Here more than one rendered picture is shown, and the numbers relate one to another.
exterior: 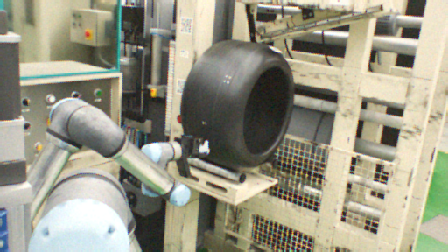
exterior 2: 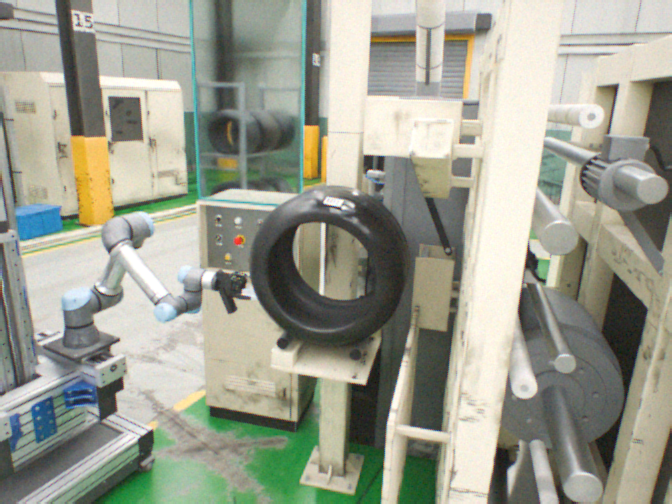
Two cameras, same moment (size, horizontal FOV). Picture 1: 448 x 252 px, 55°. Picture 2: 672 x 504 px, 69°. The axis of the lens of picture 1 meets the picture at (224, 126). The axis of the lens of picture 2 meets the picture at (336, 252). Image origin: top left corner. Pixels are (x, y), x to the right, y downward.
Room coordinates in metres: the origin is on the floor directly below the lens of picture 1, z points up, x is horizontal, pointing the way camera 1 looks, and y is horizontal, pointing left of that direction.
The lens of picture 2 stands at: (1.31, -1.71, 1.77)
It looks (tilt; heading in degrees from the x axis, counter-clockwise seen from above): 17 degrees down; 68
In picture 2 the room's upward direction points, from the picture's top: 2 degrees clockwise
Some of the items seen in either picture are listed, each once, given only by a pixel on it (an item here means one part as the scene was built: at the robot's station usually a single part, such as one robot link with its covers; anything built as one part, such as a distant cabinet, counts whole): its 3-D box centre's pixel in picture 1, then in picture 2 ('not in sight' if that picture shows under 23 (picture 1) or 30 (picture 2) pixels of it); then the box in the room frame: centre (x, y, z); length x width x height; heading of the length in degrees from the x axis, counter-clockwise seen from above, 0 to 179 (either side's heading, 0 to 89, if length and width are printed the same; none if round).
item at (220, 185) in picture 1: (210, 179); (296, 338); (1.86, 0.04, 0.83); 0.36 x 0.09 x 0.06; 55
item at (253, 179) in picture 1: (227, 179); (329, 352); (1.98, -0.04, 0.80); 0.37 x 0.36 x 0.02; 145
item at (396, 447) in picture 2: (296, 202); (401, 432); (2.11, -0.42, 0.65); 0.90 x 0.02 x 0.70; 55
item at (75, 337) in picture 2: not in sight; (80, 330); (1.02, 0.52, 0.77); 0.15 x 0.15 x 0.10
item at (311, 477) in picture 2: not in sight; (333, 466); (2.11, 0.18, 0.02); 0.27 x 0.27 x 0.04; 55
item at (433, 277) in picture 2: not in sight; (432, 286); (2.41, -0.08, 1.05); 0.20 x 0.15 x 0.30; 55
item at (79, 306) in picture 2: not in sight; (78, 305); (1.03, 0.53, 0.88); 0.13 x 0.12 x 0.14; 44
